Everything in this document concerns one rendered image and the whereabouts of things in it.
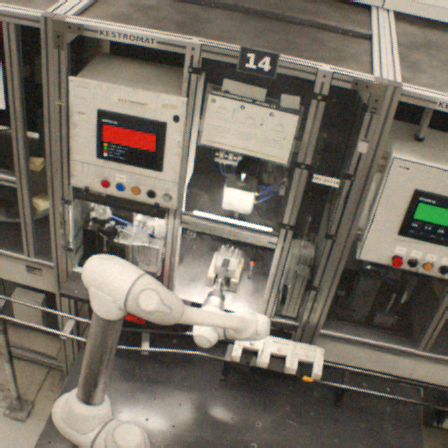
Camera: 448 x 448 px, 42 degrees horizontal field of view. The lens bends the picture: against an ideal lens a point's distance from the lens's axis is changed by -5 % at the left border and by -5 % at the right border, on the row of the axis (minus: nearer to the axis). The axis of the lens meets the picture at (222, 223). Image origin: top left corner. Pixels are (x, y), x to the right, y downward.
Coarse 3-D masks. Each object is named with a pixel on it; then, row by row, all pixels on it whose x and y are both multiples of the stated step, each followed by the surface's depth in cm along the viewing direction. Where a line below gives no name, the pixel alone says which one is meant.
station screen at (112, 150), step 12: (108, 120) 202; (144, 132) 202; (156, 132) 201; (108, 144) 208; (120, 144) 207; (156, 144) 204; (108, 156) 211; (120, 156) 210; (132, 156) 209; (144, 156) 208; (156, 156) 207
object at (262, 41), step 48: (96, 0) 209; (144, 0) 213; (240, 0) 226; (288, 0) 234; (336, 0) 243; (192, 48) 184; (240, 48) 180; (288, 48) 193; (336, 48) 200; (384, 48) 201; (384, 96) 180; (336, 240) 217; (192, 336) 277; (288, 336) 277
